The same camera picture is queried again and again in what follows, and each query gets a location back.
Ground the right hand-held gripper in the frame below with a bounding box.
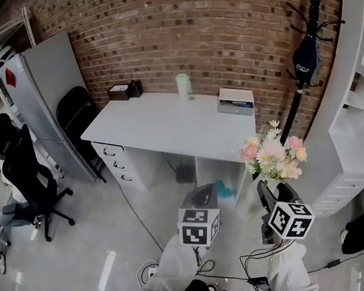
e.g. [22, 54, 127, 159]
[254, 173, 319, 246]

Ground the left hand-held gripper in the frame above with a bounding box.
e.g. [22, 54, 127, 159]
[172, 183, 226, 252]

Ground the pink and white flowers bouquet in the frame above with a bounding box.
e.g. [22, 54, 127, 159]
[235, 117, 312, 190]

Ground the person's right forearm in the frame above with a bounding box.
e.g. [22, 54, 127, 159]
[262, 236, 321, 291]

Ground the person's left forearm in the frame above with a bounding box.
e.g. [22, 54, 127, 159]
[127, 231, 210, 291]

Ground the light blue bin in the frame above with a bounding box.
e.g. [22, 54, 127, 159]
[213, 177, 236, 202]

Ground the white open storage box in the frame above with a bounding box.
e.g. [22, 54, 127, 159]
[214, 84, 257, 121]

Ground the white table with drawers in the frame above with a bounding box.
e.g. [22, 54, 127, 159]
[75, 77, 269, 226]

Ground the white shelf cabinet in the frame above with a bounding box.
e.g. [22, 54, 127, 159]
[281, 0, 364, 218]

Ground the dark blue umbrella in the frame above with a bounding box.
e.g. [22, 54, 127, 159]
[288, 33, 325, 89]

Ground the white lidded cup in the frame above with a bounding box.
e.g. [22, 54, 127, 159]
[174, 72, 194, 101]

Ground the black desk organizer box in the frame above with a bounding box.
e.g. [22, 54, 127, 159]
[125, 79, 145, 100]

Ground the black tissue box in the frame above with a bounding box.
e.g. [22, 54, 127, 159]
[107, 83, 131, 104]

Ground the black folding chair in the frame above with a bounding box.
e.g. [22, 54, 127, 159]
[52, 83, 109, 189]

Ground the black office chair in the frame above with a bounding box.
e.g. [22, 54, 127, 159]
[0, 119, 81, 248]

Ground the grey refrigerator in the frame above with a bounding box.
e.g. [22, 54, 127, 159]
[0, 29, 103, 194]

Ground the black coat rack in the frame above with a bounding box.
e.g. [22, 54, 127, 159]
[260, 0, 363, 148]

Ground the red fridge magnet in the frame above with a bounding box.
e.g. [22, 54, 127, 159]
[3, 66, 19, 89]

